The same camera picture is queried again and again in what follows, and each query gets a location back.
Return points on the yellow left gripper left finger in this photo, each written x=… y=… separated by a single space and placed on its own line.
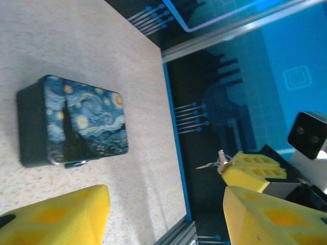
x=64 y=222

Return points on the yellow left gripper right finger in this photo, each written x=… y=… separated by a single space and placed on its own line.
x=268 y=224

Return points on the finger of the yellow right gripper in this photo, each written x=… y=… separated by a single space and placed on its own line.
x=253 y=158
x=245 y=177

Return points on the brass key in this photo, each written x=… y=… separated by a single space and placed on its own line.
x=222 y=161

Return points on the starry night print padlock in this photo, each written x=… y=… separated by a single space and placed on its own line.
x=89 y=120

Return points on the blue table edge strip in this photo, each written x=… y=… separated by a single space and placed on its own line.
x=176 y=137

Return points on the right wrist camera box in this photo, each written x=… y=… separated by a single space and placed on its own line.
x=307 y=135

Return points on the aluminium side rail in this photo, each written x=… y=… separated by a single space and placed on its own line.
x=176 y=236

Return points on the aluminium frame post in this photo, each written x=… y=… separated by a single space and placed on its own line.
x=204 y=44

